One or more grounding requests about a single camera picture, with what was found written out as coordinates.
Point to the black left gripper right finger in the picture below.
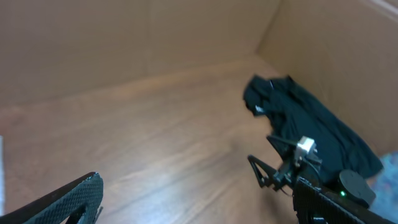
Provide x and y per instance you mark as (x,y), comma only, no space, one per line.
(311,202)

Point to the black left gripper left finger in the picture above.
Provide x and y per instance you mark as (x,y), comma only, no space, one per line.
(76,202)

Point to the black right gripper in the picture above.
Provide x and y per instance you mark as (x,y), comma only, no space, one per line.
(288,173)

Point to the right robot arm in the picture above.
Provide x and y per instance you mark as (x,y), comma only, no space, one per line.
(346,183)

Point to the black t-shirt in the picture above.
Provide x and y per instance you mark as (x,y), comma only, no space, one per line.
(294,113)

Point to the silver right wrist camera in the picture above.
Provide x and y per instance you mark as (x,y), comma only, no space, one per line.
(304,147)

